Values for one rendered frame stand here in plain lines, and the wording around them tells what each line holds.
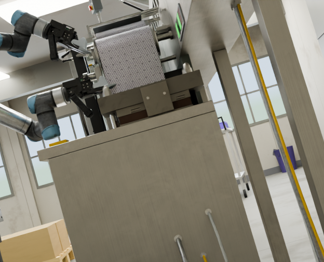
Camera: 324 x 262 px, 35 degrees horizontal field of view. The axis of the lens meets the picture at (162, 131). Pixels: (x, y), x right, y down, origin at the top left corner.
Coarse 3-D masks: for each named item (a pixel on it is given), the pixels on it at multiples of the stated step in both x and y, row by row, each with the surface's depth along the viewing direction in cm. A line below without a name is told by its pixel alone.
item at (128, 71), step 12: (144, 48) 216; (108, 60) 216; (120, 60) 216; (132, 60) 216; (144, 60) 216; (156, 60) 216; (108, 72) 215; (120, 72) 215; (132, 72) 215; (144, 72) 215; (156, 72) 216; (120, 84) 215; (132, 84) 215; (144, 84) 215
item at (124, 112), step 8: (176, 96) 196; (184, 96) 196; (136, 104) 196; (144, 104) 196; (176, 104) 196; (184, 104) 196; (192, 104) 196; (120, 112) 195; (128, 112) 195; (136, 112) 196; (144, 112) 196; (168, 112) 196; (120, 120) 195; (128, 120) 195; (136, 120) 195
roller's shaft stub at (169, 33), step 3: (168, 30) 222; (162, 33) 222; (165, 33) 222; (168, 33) 222; (171, 33) 221; (159, 36) 221; (162, 36) 221; (165, 36) 222; (168, 36) 222; (171, 36) 221; (159, 39) 222; (162, 39) 222; (165, 39) 222; (171, 39) 223
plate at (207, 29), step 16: (160, 0) 229; (176, 0) 177; (192, 0) 145; (208, 0) 150; (224, 0) 155; (160, 16) 251; (192, 16) 162; (208, 16) 168; (224, 16) 174; (176, 32) 205; (192, 32) 183; (208, 32) 190; (224, 32) 198; (240, 32) 206; (160, 48) 309; (176, 48) 222; (192, 48) 210; (208, 48) 220; (224, 48) 230; (176, 64) 243; (192, 64) 247; (208, 64) 260; (208, 80) 316
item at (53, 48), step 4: (48, 36) 221; (52, 36) 221; (48, 40) 221; (52, 40) 221; (52, 44) 220; (56, 44) 224; (52, 48) 220; (56, 48) 223; (52, 52) 220; (56, 52) 221; (52, 56) 220; (56, 56) 220; (52, 60) 221; (56, 60) 222
